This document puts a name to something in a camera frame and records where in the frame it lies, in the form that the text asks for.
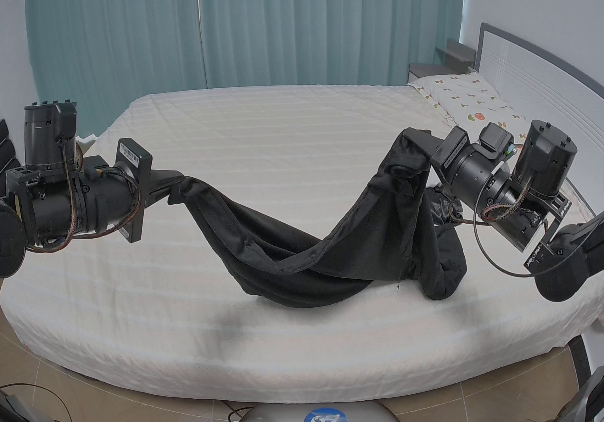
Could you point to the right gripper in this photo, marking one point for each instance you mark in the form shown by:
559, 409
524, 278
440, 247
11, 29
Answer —
486, 184

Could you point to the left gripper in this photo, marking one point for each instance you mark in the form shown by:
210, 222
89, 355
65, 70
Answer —
104, 203

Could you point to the black T-shirt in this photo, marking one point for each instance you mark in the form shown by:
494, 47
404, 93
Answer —
302, 283

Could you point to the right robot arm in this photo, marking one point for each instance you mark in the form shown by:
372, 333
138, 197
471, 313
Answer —
547, 160

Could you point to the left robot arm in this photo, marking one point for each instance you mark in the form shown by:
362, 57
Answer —
42, 137

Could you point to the bed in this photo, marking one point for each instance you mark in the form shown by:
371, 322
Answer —
283, 137

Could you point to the white printed pillow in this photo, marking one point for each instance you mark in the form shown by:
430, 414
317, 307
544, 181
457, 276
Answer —
462, 94

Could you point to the black shiny garment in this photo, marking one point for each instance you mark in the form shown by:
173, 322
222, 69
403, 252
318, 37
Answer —
441, 205

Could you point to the grey bedside table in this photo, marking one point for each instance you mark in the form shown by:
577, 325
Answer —
453, 54

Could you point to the blue-green curtain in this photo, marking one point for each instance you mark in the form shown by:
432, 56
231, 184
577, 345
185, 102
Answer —
118, 33
330, 9

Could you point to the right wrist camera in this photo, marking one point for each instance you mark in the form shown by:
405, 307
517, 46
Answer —
454, 146

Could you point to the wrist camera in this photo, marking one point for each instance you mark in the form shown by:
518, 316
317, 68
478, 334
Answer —
134, 158
454, 146

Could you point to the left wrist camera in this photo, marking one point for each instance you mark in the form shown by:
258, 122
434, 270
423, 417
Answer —
134, 158

